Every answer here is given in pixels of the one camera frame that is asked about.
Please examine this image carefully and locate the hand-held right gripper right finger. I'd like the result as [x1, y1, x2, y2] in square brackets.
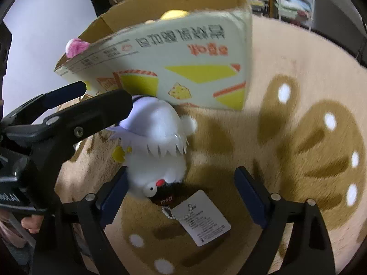
[234, 166, 336, 275]

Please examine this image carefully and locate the printed cardboard box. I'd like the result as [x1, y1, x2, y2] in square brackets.
[54, 0, 253, 112]

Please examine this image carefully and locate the yellow plush toy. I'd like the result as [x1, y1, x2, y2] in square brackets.
[145, 9, 190, 25]

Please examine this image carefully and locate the person's left hand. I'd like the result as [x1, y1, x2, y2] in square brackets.
[21, 215, 44, 234]

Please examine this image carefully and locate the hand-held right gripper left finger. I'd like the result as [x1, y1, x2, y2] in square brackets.
[31, 174, 129, 275]

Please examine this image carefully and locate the beige patterned rug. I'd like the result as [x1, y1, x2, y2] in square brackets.
[54, 14, 367, 275]

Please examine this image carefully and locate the lavender haired plush doll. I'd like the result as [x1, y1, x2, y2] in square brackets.
[108, 94, 231, 247]

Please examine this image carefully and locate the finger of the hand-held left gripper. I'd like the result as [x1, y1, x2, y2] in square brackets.
[6, 89, 134, 156]
[1, 81, 87, 127]

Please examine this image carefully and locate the pink plush toy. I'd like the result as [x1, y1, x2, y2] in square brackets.
[65, 38, 92, 58]

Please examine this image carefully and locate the white utility cart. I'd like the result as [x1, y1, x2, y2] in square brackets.
[272, 0, 316, 30]

